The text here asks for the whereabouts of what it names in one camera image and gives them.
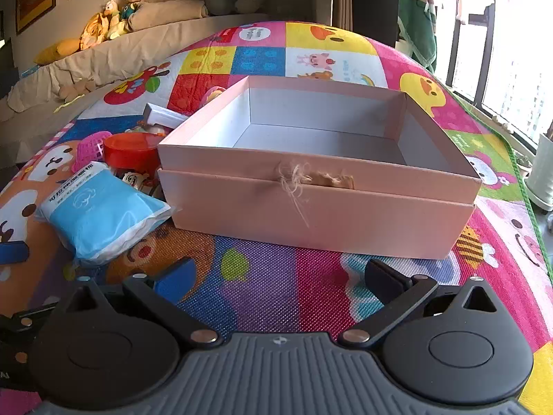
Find pink and yellow toy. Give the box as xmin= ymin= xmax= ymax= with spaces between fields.
xmin=71 ymin=130 xmax=114 ymax=174

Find beige sofa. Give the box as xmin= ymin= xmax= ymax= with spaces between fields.
xmin=0 ymin=12 xmax=277 ymax=122

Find blue tissue pack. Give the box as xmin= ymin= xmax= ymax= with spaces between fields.
xmin=34 ymin=161 xmax=174 ymax=267

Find beige pillow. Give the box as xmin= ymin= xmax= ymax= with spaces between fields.
xmin=130 ymin=0 xmax=213 ymax=32

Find white paper card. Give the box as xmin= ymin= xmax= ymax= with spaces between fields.
xmin=142 ymin=103 xmax=189 ymax=129

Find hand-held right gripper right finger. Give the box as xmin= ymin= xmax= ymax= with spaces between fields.
xmin=338 ymin=258 xmax=502 ymax=351

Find white plant pot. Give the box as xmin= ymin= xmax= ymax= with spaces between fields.
xmin=524 ymin=132 xmax=553 ymax=213

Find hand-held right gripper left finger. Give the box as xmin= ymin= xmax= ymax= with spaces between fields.
xmin=57 ymin=257 xmax=219 ymax=351

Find plush doll green clothes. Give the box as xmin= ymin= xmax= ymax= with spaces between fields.
xmin=116 ymin=0 xmax=146 ymax=34

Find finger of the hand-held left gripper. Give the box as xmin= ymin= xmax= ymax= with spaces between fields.
xmin=0 ymin=241 xmax=30 ymax=265

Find green white hanging garment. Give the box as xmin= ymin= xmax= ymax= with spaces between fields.
xmin=396 ymin=0 xmax=440 ymax=75

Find pink pastel toy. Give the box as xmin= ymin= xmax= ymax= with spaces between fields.
xmin=200 ymin=85 xmax=228 ymax=105

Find pink wooden toy box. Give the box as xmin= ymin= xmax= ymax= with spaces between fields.
xmin=156 ymin=75 xmax=483 ymax=260

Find colourful cartoon play mat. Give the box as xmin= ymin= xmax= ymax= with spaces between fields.
xmin=0 ymin=21 xmax=553 ymax=415

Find yellow pillow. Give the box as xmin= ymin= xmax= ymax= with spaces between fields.
xmin=34 ymin=39 xmax=83 ymax=65

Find small cartoon toy figure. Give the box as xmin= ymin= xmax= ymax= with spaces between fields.
xmin=122 ymin=171 xmax=153 ymax=192

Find red lid jar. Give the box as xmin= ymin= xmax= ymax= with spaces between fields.
xmin=103 ymin=132 xmax=163 ymax=182

